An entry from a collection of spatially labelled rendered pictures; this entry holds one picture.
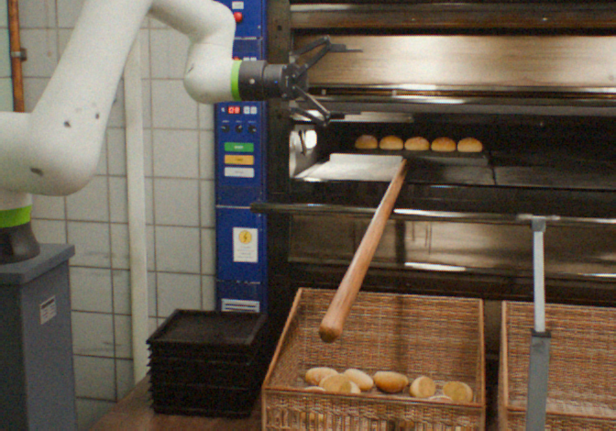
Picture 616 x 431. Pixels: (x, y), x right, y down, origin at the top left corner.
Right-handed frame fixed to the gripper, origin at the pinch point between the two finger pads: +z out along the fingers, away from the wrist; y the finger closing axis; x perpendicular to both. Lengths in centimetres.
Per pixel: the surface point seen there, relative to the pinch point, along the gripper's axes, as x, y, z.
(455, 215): -17.3, 32.6, 22.6
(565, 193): -54, 32, 53
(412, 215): -17.4, 33.0, 12.4
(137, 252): -55, 56, -76
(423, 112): -40.2, 8.9, 13.0
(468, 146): -145, 29, 27
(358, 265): 49, 29, 7
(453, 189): -55, 32, 22
